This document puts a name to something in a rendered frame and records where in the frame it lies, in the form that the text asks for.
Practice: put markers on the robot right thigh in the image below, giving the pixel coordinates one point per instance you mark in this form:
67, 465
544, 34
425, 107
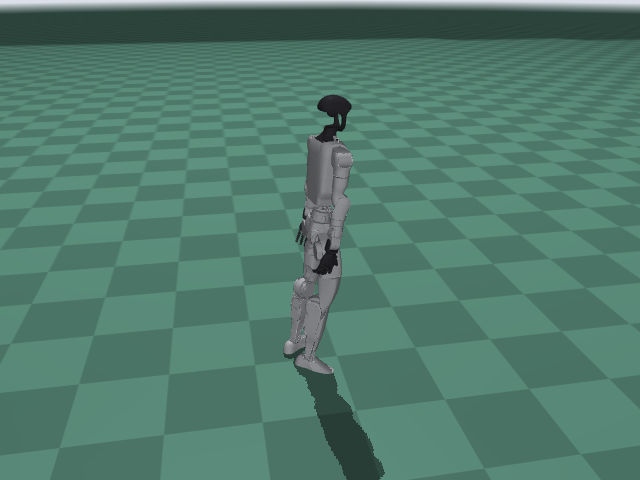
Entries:
328, 284

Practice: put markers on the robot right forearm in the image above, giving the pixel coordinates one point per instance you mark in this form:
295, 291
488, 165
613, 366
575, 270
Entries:
338, 215

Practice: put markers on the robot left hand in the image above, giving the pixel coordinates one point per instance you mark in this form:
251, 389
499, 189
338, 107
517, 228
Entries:
300, 229

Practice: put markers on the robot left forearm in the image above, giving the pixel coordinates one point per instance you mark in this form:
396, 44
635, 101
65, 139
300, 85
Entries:
308, 204

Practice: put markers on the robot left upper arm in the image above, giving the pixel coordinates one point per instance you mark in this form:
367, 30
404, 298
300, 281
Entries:
308, 141

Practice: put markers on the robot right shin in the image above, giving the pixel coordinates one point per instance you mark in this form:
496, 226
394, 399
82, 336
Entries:
314, 325

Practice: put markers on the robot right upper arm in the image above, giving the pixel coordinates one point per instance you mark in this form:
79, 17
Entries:
341, 160

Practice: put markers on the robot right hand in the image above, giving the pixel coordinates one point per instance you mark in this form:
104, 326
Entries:
328, 260

